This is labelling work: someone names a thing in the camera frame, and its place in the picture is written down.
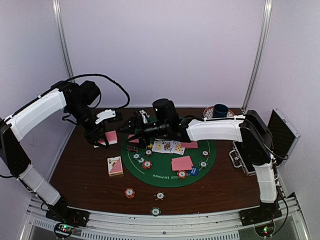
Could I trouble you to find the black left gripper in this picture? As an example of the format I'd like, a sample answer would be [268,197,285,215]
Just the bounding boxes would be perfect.
[66,100,110,149]

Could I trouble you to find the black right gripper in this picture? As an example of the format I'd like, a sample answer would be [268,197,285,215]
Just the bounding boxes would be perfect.
[116,115,170,149]

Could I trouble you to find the red backed card gripper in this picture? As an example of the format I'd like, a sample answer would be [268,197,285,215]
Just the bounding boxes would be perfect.
[127,134,139,144]

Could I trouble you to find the red backed card deck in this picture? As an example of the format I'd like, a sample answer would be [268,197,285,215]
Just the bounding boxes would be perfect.
[98,130,118,146]

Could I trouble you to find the red 5 chip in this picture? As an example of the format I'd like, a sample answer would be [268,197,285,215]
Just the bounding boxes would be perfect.
[142,160,152,169]
[177,170,188,179]

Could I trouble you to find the queen face up card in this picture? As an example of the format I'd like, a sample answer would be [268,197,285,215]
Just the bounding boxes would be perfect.
[160,141,174,154]

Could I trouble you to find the red chip stack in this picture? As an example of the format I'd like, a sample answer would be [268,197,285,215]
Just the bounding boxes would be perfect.
[124,188,136,199]

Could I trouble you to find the face down cards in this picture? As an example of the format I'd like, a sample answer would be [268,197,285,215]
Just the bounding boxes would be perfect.
[171,156,194,171]
[180,141,198,149]

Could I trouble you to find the brown 100 chip stack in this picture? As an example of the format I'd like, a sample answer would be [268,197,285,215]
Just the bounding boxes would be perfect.
[153,191,166,201]

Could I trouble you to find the green 20 chip stack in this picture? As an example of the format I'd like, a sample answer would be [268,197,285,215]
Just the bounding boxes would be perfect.
[150,207,161,217]

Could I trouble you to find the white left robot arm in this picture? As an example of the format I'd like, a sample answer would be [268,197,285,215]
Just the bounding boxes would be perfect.
[0,80,116,222]

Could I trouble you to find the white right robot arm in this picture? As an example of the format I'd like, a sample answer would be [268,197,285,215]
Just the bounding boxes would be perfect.
[118,98,278,221]

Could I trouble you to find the black red triangular dealer button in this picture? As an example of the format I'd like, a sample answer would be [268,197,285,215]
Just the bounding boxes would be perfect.
[126,145,139,153]

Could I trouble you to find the playing card box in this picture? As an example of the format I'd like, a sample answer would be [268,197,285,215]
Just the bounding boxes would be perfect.
[107,156,124,177]

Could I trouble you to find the round green poker mat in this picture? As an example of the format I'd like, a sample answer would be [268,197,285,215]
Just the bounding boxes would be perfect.
[121,134,217,188]

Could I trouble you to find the blue small blind button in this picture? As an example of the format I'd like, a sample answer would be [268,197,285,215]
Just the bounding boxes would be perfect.
[188,166,199,176]

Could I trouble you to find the patterned saucer plate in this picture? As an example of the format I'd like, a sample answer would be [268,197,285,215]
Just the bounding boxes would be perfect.
[203,106,235,119]

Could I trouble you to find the dark blue mug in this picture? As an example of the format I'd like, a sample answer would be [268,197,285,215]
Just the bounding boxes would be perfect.
[212,103,229,118]

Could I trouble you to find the aluminium poker chip case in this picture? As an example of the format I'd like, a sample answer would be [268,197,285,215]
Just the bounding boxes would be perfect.
[229,108,301,176]

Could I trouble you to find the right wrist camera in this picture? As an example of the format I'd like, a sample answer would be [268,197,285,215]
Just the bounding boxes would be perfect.
[137,109,150,124]

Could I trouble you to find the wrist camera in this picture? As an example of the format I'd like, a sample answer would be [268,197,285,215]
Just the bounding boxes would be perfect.
[95,109,123,125]
[137,109,150,124]

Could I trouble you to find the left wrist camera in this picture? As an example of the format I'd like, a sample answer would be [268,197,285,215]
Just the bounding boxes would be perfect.
[95,109,123,125]

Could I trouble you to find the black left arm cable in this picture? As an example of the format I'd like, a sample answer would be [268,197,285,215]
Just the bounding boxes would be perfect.
[64,73,131,109]

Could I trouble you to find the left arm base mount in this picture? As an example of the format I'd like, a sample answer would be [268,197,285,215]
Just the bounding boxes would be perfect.
[44,196,90,240]

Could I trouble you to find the left aluminium frame post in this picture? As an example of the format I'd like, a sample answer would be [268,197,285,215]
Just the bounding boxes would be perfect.
[52,0,74,78]

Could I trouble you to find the aluminium frame post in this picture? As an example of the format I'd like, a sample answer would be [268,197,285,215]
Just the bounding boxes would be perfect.
[52,0,74,78]
[241,0,273,113]

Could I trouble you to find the aluminium table front rail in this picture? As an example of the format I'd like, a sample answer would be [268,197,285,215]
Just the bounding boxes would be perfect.
[18,197,311,240]

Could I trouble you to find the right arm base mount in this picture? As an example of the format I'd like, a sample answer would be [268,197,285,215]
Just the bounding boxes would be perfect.
[239,200,283,239]

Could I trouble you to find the right aluminium frame post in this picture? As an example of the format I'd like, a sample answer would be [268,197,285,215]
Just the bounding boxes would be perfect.
[241,0,273,113]

